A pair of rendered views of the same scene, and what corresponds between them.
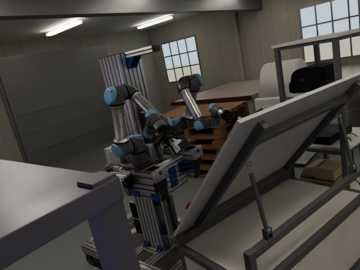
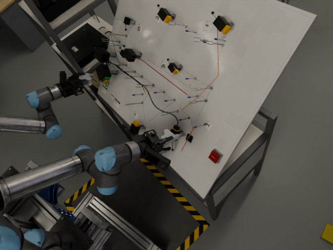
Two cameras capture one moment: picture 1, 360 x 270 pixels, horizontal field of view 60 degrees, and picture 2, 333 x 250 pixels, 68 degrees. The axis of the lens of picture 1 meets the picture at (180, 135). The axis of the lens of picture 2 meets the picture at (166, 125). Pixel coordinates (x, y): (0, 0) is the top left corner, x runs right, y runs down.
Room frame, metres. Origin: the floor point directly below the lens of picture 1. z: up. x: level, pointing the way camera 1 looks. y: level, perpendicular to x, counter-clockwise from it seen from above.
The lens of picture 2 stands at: (1.68, 0.53, 2.31)
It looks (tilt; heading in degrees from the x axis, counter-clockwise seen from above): 57 degrees down; 283
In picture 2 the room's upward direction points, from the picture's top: 23 degrees counter-clockwise
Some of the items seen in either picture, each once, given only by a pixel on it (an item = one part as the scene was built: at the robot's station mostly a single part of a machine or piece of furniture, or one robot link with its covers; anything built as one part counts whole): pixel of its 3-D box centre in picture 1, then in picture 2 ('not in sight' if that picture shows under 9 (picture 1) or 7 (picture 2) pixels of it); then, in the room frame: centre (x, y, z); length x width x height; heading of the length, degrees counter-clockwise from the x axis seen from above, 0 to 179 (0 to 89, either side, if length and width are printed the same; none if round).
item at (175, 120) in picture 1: (177, 125); not in sight; (2.78, 0.01, 1.33); 0.13 x 0.12 x 0.14; 117
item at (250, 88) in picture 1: (239, 107); not in sight; (7.36, -1.53, 0.49); 2.51 x 2.03 x 0.99; 138
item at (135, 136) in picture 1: (135, 142); (38, 246); (2.40, 0.35, 1.33); 0.13 x 0.12 x 0.14; 132
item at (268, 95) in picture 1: (286, 111); not in sight; (4.76, -1.71, 0.78); 0.79 x 0.69 x 1.56; 138
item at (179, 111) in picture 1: (203, 138); not in sight; (5.21, -0.38, 0.51); 1.44 x 0.99 x 1.02; 50
